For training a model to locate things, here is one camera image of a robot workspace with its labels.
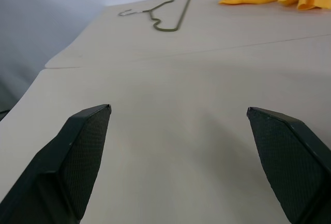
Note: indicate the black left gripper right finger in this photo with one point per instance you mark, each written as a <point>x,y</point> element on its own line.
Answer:
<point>289,162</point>

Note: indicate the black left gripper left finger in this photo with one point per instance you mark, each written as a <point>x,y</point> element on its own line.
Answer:
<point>64,162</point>

